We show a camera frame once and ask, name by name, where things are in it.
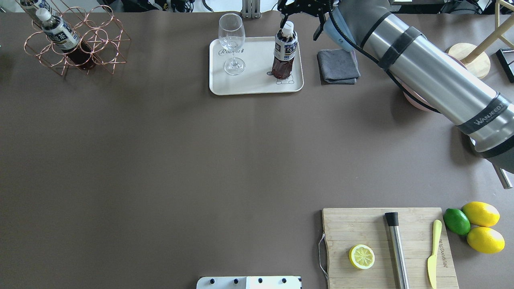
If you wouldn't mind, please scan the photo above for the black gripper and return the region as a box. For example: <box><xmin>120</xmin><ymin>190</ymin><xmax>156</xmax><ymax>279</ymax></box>
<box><xmin>278</xmin><ymin>0</ymin><xmax>334</xmax><ymax>41</ymax></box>

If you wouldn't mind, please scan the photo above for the tea bottle gripped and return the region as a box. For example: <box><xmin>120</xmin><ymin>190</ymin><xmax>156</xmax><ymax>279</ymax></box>
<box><xmin>272</xmin><ymin>21</ymin><xmax>298</xmax><ymax>80</ymax></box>

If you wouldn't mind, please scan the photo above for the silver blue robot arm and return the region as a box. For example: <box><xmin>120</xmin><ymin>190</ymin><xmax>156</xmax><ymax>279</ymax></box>
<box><xmin>277</xmin><ymin>0</ymin><xmax>514</xmax><ymax>173</ymax></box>

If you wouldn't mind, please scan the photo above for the tea bottle middle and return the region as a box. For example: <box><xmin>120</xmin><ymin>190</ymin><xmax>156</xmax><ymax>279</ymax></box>
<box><xmin>36</xmin><ymin>8</ymin><xmax>96</xmax><ymax>71</ymax></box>

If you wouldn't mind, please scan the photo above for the grey folded cloth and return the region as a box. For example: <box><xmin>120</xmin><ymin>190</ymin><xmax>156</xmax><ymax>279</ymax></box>
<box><xmin>316</xmin><ymin>49</ymin><xmax>361</xmax><ymax>85</ymax></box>

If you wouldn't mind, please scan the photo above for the wine glass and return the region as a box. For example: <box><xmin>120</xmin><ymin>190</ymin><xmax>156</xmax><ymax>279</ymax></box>
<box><xmin>218</xmin><ymin>13</ymin><xmax>245</xmax><ymax>75</ymax></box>

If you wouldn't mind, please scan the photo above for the white serving tray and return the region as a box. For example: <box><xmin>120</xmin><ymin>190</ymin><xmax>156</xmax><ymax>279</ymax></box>
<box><xmin>209</xmin><ymin>37</ymin><xmax>304</xmax><ymax>96</ymax></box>

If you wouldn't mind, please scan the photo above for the pink bowl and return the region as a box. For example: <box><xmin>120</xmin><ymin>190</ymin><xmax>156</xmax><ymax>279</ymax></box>
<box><xmin>404</xmin><ymin>92</ymin><xmax>433</xmax><ymax>112</ymax></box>

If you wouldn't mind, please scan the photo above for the wooden stand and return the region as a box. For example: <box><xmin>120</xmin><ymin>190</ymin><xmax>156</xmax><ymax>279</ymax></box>
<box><xmin>446</xmin><ymin>0</ymin><xmax>514</xmax><ymax>79</ymax></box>

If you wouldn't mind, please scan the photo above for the black wood-top stand base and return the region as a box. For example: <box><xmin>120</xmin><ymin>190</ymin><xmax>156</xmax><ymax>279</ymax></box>
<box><xmin>495</xmin><ymin>48</ymin><xmax>514</xmax><ymax>83</ymax></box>

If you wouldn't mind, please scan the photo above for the wooden cutting board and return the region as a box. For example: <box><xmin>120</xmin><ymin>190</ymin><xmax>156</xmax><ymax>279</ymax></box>
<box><xmin>322</xmin><ymin>208</ymin><xmax>443</xmax><ymax>289</ymax></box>

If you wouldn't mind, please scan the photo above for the steel muddler black tip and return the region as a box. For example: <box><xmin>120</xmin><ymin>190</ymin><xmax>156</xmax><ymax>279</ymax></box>
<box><xmin>384</xmin><ymin>212</ymin><xmax>410</xmax><ymax>289</ymax></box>

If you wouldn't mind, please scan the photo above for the lemon half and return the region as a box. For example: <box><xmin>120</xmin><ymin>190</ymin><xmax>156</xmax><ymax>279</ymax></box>
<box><xmin>349</xmin><ymin>244</ymin><xmax>375</xmax><ymax>270</ymax></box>

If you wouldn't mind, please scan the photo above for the yellow plastic knife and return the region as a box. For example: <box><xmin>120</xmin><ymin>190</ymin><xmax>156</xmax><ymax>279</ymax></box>
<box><xmin>426</xmin><ymin>220</ymin><xmax>442</xmax><ymax>289</ymax></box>

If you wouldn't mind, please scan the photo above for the green lime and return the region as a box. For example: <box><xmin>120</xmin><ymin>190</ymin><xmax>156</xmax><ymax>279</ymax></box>
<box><xmin>443</xmin><ymin>208</ymin><xmax>471</xmax><ymax>236</ymax></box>

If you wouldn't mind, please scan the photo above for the yellow lemon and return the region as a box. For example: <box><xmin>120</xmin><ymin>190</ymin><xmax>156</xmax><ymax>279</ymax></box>
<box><xmin>461</xmin><ymin>201</ymin><xmax>500</xmax><ymax>227</ymax></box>
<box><xmin>466</xmin><ymin>226</ymin><xmax>505</xmax><ymax>254</ymax></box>

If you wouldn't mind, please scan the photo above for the copper wire bottle basket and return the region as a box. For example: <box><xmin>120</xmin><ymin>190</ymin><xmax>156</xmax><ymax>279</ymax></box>
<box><xmin>17</xmin><ymin>0</ymin><xmax>131</xmax><ymax>76</ymax></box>

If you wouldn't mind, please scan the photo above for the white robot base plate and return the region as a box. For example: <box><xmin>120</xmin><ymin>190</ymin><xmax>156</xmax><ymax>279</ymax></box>
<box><xmin>196</xmin><ymin>276</ymin><xmax>302</xmax><ymax>289</ymax></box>

